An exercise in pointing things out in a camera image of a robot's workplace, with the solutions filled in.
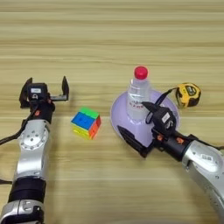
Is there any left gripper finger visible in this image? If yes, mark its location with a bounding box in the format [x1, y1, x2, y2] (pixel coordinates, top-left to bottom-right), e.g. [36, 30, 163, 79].
[18, 77, 33, 109]
[60, 75, 70, 102]

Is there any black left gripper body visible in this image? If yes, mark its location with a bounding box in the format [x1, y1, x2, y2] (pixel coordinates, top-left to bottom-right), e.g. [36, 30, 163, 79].
[29, 94, 63, 123]

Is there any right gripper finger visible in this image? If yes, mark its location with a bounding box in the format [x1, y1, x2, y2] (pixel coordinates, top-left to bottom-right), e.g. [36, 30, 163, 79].
[142, 101, 160, 116]
[116, 125, 148, 158]

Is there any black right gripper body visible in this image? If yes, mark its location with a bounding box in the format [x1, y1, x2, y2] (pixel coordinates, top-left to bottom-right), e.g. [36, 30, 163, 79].
[141, 130, 191, 161]

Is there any colourful puzzle cube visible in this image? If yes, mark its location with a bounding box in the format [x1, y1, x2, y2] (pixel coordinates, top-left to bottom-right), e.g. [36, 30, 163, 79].
[70, 107, 102, 140]

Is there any yellow black tape measure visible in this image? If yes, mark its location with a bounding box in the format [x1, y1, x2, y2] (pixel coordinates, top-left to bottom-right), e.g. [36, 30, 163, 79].
[175, 82, 202, 109]

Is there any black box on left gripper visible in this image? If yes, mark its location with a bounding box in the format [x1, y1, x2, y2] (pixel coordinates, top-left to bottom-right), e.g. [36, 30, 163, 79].
[27, 82, 49, 102]

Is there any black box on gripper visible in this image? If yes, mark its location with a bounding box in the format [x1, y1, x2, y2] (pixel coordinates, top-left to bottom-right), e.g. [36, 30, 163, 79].
[27, 82, 49, 102]
[151, 106, 178, 133]

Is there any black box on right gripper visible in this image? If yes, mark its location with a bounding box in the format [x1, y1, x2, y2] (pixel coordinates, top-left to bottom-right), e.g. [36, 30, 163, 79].
[151, 106, 178, 133]

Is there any purple round plate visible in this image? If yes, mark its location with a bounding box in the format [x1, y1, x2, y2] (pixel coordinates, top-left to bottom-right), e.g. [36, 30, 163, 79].
[109, 88, 180, 148]

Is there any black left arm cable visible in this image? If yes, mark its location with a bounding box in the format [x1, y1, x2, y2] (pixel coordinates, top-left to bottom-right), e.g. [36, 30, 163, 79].
[0, 101, 40, 186]

